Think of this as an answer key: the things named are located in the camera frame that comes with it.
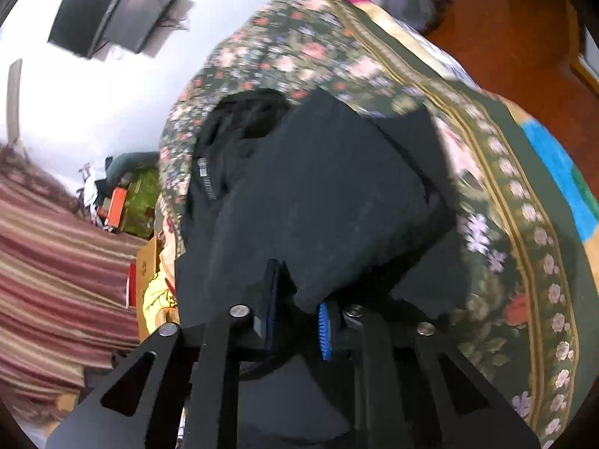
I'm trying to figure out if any green box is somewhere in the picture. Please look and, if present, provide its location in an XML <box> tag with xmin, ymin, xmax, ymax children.
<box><xmin>119</xmin><ymin>168</ymin><xmax>162</xmax><ymax>239</ymax></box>

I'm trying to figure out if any colourful patchwork blanket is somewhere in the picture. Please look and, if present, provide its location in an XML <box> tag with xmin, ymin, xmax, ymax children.
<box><xmin>339</xmin><ymin>0</ymin><xmax>599</xmax><ymax>244</ymax></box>

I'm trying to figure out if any wall-mounted television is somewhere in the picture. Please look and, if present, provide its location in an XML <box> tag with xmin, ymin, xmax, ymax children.
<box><xmin>47</xmin><ymin>0</ymin><xmax>195</xmax><ymax>60</ymax></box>

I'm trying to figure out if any black jacket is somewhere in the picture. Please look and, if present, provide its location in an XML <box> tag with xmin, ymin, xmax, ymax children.
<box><xmin>174</xmin><ymin>88</ymin><xmax>470</xmax><ymax>449</ymax></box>

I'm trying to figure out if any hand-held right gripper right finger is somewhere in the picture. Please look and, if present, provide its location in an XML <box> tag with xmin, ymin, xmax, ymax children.
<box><xmin>316</xmin><ymin>301</ymin><xmax>544</xmax><ymax>449</ymax></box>

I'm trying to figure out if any orange box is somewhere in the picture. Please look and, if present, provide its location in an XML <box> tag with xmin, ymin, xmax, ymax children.
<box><xmin>104</xmin><ymin>186</ymin><xmax>132</xmax><ymax>232</ymax></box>

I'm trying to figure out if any striped curtain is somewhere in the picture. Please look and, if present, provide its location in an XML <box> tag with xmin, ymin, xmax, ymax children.
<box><xmin>0</xmin><ymin>143</ymin><xmax>148</xmax><ymax>431</ymax></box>

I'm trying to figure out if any floral bedspread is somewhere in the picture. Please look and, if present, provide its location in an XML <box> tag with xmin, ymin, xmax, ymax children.
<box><xmin>156</xmin><ymin>0</ymin><xmax>591</xmax><ymax>447</ymax></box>

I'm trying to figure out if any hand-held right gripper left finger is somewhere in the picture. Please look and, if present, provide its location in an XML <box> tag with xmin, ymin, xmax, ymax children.
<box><xmin>45</xmin><ymin>258</ymin><xmax>287</xmax><ymax>449</ymax></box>

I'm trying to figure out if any yellow printed cloth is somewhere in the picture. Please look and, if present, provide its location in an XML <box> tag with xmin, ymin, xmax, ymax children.
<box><xmin>142</xmin><ymin>262</ymin><xmax>181</xmax><ymax>326</ymax></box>

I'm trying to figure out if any cardboard box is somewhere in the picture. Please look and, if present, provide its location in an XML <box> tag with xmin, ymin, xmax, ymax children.
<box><xmin>135</xmin><ymin>236</ymin><xmax>164</xmax><ymax>342</ymax></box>

